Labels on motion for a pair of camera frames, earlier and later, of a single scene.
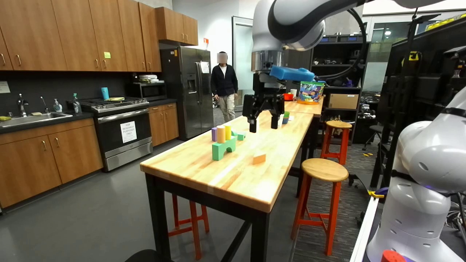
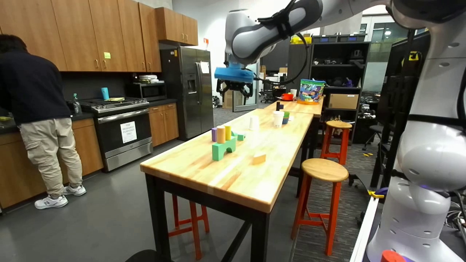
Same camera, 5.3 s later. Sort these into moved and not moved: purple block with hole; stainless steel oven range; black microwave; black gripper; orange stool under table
Moved: black gripper
Not moved: black microwave; orange stool under table; stainless steel oven range; purple block with hole
